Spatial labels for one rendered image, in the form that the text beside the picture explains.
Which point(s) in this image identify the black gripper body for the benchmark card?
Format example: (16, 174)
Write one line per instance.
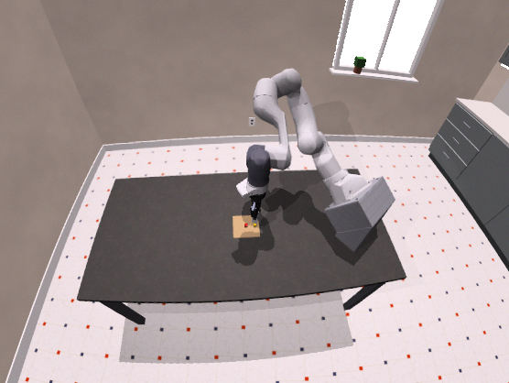
(257, 198)

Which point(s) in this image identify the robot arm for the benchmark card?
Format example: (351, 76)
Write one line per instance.
(338, 181)

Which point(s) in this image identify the tan mat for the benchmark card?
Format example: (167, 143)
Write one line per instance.
(239, 231)

